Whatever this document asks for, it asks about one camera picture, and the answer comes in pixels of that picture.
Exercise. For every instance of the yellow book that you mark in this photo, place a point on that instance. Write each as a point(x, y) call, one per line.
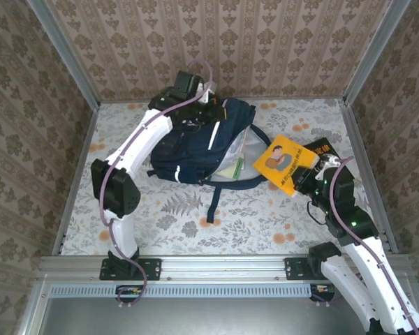
point(279, 160)

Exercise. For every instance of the black book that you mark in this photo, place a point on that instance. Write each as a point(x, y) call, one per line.
point(323, 148)

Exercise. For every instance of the navy blue backpack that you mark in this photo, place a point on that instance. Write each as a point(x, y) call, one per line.
point(188, 153)

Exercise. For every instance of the green notebook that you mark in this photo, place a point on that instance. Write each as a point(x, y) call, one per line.
point(238, 168)

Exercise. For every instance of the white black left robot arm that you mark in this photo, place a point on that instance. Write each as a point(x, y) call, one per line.
point(122, 195)

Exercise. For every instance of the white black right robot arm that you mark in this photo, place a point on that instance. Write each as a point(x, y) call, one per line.
point(338, 275)

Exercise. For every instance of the grey metal panel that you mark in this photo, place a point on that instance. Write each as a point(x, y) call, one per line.
point(213, 317)

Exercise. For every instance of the aluminium side rail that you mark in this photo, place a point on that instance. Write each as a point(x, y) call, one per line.
point(87, 139)
point(351, 118)

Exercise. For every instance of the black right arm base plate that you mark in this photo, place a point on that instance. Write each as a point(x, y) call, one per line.
point(293, 268)

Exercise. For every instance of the aluminium table edge rail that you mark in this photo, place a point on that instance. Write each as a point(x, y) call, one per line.
point(223, 265)

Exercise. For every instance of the aluminium corner post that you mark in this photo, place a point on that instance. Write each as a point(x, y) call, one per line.
point(373, 56)
point(66, 59)

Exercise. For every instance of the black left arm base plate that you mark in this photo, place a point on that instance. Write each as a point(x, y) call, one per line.
point(153, 268)

